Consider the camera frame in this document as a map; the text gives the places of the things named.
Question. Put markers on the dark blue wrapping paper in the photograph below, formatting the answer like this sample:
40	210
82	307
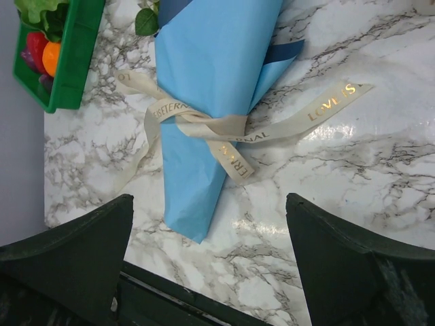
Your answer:
276	53

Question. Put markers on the red bell pepper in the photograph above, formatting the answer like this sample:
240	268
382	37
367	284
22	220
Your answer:
36	42

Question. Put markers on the orange carrot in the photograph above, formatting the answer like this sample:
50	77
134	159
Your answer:
50	57

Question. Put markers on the cream gold-lettered ribbon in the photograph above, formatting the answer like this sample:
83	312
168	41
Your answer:
220	134

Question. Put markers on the green plastic crate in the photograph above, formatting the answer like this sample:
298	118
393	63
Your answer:
65	89

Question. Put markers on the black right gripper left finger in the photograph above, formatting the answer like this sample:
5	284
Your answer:
68	275

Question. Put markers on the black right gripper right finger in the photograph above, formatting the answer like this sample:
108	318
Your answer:
352	276

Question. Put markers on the green lettuce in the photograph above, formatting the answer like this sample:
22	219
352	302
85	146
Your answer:
46	16

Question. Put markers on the light blue wrapping paper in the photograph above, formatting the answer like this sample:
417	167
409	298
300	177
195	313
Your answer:
210	56

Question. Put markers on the purple onion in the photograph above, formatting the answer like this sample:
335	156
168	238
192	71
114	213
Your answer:
28	59

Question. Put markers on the pink rose stem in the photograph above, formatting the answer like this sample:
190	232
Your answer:
146	20

